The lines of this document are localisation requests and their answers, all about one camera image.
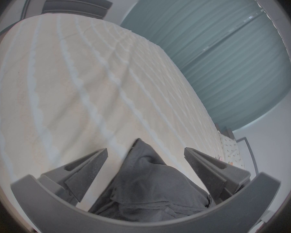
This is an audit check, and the grey bedside table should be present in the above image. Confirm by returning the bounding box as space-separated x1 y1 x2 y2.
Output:
215 123 234 139

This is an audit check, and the blue-green curtain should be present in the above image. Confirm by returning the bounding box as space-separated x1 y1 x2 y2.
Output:
120 0 291 131

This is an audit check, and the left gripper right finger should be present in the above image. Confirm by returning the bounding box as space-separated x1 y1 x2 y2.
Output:
183 147 251 200

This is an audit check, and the black chest of drawers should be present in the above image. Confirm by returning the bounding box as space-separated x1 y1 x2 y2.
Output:
26 0 113 17

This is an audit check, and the black T-shirt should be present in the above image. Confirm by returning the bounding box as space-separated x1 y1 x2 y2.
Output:
88 138 215 221

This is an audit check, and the bed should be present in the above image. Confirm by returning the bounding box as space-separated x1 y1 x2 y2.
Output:
0 14 260 219

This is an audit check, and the white printed pillow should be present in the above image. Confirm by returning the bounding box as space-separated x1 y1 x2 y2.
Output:
219 133 246 169

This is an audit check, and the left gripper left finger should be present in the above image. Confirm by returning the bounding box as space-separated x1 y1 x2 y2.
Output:
39 148 109 203

